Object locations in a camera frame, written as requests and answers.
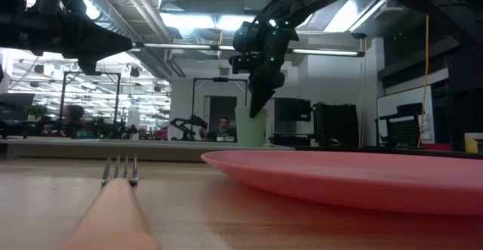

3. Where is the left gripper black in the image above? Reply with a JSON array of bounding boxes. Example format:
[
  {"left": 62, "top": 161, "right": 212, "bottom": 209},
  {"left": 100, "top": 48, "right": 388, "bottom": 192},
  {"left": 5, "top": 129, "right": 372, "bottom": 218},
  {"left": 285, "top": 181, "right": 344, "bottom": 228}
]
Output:
[{"left": 28, "top": 12, "right": 134, "bottom": 76}]

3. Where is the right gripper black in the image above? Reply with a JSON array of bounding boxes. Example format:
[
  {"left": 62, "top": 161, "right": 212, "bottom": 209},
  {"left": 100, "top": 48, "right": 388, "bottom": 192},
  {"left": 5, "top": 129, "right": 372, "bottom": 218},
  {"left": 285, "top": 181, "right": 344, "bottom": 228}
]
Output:
[{"left": 232, "top": 18, "right": 300, "bottom": 119}]

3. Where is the pale green plastic cup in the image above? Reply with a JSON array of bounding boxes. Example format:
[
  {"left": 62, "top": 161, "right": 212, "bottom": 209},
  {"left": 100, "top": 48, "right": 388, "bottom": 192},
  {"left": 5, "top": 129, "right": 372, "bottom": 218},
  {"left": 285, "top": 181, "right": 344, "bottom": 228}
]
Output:
[{"left": 234, "top": 106, "right": 268, "bottom": 148}]

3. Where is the pink round plate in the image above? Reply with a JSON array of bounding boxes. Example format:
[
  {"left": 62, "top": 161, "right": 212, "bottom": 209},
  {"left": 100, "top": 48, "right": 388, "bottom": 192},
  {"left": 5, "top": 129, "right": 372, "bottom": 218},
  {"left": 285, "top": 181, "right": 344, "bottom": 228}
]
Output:
[{"left": 201, "top": 150, "right": 483, "bottom": 217}]

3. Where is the orange-handled metal fork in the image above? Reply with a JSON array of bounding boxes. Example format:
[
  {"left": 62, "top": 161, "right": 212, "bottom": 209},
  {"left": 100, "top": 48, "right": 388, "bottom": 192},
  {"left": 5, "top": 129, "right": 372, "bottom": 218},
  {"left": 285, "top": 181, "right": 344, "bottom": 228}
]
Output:
[{"left": 62, "top": 153, "right": 162, "bottom": 250}]

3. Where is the black monitor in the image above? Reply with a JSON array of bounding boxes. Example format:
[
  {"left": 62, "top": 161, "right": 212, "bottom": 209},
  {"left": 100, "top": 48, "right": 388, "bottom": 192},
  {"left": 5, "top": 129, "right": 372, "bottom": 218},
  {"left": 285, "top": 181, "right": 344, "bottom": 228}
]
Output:
[
  {"left": 273, "top": 97, "right": 312, "bottom": 123},
  {"left": 0, "top": 92, "right": 35, "bottom": 122}
]

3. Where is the person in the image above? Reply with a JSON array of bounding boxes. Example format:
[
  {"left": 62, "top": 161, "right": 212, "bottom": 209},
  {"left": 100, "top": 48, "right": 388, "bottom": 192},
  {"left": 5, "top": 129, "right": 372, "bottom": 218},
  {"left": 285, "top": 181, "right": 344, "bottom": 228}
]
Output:
[
  {"left": 61, "top": 104, "right": 94, "bottom": 140},
  {"left": 206, "top": 116, "right": 238, "bottom": 143}
]

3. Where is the black cabinet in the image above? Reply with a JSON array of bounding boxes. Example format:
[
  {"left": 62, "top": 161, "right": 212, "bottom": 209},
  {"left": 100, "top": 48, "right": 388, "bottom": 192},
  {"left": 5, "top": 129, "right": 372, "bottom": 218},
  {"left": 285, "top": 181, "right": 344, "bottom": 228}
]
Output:
[{"left": 312, "top": 101, "right": 360, "bottom": 148}]

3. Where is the long white light bar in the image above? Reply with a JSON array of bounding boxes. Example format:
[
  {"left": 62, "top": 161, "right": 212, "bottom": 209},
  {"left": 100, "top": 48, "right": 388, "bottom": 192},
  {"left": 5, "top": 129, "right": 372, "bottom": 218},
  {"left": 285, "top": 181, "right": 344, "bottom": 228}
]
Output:
[{"left": 130, "top": 42, "right": 366, "bottom": 58}]

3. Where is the green potted plant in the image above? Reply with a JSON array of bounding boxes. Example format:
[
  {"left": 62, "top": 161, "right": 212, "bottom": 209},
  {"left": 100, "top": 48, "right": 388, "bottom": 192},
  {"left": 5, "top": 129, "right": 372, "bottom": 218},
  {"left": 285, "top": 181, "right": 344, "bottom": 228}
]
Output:
[{"left": 23, "top": 104, "right": 49, "bottom": 123}]

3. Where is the whiteboard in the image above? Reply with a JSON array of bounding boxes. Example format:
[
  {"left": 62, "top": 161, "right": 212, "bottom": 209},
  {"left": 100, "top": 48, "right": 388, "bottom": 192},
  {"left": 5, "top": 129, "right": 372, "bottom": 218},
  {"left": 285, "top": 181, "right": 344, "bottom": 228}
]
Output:
[{"left": 376, "top": 85, "right": 435, "bottom": 144}]

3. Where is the black perforated cart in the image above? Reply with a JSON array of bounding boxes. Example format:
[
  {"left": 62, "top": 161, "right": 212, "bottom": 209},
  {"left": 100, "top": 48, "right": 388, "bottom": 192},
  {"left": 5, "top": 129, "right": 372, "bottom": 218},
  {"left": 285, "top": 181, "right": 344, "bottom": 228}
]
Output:
[{"left": 374, "top": 102, "right": 424, "bottom": 148}]

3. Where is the yellow box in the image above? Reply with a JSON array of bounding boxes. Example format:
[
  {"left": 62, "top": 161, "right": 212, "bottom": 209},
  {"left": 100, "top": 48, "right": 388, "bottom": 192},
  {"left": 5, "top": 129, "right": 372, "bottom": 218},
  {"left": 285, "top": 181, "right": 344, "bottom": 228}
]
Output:
[{"left": 463, "top": 132, "right": 479, "bottom": 154}]

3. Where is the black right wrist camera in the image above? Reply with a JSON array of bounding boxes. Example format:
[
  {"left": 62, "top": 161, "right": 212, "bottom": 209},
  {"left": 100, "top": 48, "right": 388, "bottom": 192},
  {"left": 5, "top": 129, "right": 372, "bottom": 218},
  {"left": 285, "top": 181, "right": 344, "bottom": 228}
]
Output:
[{"left": 229, "top": 53, "right": 262, "bottom": 75}]

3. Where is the black metal stand frame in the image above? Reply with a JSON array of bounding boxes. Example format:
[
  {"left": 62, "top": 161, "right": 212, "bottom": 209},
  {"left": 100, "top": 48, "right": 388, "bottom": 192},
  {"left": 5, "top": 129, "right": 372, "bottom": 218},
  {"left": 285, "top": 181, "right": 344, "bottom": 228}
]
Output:
[
  {"left": 57, "top": 70, "right": 122, "bottom": 138},
  {"left": 192, "top": 76, "right": 250, "bottom": 138}
]

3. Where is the black aluminium table frame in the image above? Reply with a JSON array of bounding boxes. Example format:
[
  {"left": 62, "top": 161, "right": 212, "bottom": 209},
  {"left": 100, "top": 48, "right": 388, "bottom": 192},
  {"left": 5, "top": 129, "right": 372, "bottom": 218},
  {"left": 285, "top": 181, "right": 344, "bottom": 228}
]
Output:
[{"left": 271, "top": 144, "right": 483, "bottom": 160}]

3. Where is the yellow cable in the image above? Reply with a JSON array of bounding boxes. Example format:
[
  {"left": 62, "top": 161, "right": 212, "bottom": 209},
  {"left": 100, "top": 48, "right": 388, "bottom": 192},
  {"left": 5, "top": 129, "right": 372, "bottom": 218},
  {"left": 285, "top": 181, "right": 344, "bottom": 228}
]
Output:
[{"left": 416, "top": 14, "right": 431, "bottom": 148}]

